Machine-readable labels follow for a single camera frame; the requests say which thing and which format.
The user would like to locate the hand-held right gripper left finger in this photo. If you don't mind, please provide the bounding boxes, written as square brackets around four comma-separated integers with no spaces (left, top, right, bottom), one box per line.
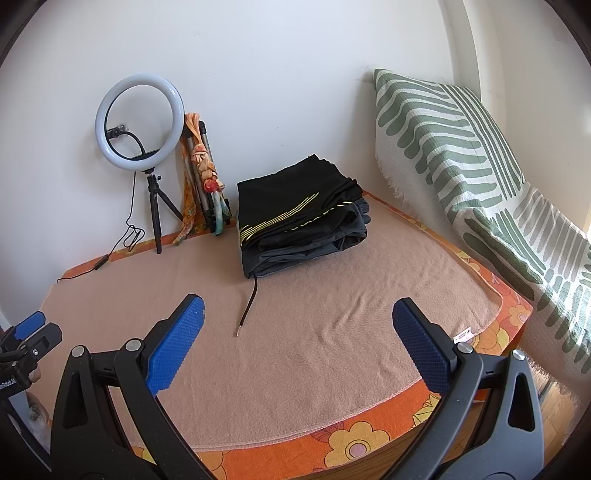
[50,294,206,480]

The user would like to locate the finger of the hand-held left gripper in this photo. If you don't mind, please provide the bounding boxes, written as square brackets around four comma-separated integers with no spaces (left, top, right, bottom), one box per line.
[19,322,64,367]
[13,311,47,342]

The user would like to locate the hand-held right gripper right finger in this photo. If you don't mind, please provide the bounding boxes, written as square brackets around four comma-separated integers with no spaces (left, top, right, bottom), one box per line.
[383,298,546,480]

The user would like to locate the black pants with yellow stripes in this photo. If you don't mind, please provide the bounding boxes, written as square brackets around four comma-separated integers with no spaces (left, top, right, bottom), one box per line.
[236,155,362,252]

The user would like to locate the pink blanket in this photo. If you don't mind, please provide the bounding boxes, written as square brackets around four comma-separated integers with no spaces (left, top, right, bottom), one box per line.
[38,203,502,453]

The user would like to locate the orange floral bed sheet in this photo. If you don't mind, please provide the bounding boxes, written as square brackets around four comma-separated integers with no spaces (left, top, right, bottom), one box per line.
[59,188,535,480]

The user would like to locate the black mini tripod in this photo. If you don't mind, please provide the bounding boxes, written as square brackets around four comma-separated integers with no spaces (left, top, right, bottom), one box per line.
[142,170,184,256]

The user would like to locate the black folded garment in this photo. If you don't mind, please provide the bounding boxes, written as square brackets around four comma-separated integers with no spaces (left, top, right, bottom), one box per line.
[318,196,373,247]

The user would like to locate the dark grey folded garment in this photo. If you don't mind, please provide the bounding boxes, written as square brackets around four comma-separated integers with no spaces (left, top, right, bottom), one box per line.
[234,224,371,339]

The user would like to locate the silver folded tripod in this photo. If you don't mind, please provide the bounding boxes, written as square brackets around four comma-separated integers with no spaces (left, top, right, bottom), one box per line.
[185,120,223,236]

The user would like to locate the knotted multicolour scarf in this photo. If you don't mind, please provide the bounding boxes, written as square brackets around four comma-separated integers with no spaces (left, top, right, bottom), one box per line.
[187,137,232,238]

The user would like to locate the green striped white pillow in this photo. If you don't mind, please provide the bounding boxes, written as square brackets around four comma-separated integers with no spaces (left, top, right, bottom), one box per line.
[373,68,591,372]

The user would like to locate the wooden bed frame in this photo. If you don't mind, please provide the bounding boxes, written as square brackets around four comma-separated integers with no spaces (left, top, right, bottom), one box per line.
[226,318,527,480]

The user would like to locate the black cable with switch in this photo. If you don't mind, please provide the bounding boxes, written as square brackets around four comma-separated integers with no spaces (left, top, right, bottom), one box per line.
[55,173,145,285]

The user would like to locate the white ring light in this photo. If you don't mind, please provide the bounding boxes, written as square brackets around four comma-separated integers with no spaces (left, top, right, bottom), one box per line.
[95,74,184,174]

